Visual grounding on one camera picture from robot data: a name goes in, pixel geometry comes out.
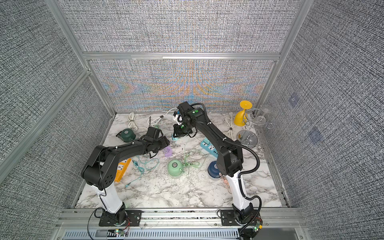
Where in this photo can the teal power strip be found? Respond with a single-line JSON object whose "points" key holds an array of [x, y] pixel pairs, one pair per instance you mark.
{"points": [[209, 147]]}

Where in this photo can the teal usb adapter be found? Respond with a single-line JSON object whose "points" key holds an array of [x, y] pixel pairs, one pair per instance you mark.
{"points": [[175, 138]]}

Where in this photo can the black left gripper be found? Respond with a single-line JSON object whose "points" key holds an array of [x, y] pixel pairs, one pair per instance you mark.
{"points": [[165, 142]]}

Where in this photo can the dark green meat grinder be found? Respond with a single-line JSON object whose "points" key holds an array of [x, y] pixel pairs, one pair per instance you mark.
{"points": [[126, 135]]}

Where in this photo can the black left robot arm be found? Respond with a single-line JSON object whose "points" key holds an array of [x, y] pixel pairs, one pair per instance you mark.
{"points": [[101, 169]]}

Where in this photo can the chrome wire glass rack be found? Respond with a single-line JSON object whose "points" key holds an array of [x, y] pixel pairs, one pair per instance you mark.
{"points": [[248, 137]]}

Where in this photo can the yellow plastic goblet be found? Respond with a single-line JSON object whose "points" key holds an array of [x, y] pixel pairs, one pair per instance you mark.
{"points": [[240, 117]]}

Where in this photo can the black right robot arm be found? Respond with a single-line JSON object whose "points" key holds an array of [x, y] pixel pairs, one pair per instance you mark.
{"points": [[229, 161]]}

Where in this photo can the purple power strip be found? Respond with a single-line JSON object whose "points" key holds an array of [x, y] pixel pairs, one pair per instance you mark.
{"points": [[168, 152]]}

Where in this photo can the light green meat grinder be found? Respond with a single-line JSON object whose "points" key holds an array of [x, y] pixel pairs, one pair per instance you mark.
{"points": [[175, 168]]}

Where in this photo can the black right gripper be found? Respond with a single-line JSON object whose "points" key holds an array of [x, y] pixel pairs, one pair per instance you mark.
{"points": [[178, 133]]}

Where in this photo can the navy blue meat grinder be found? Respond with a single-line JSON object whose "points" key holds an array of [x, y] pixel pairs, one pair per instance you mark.
{"points": [[213, 170]]}

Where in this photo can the clear wine glass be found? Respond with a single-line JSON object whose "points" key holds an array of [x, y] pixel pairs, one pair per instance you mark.
{"points": [[260, 121]]}

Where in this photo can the orange power strip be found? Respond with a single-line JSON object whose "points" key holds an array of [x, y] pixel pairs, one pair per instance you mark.
{"points": [[122, 167]]}

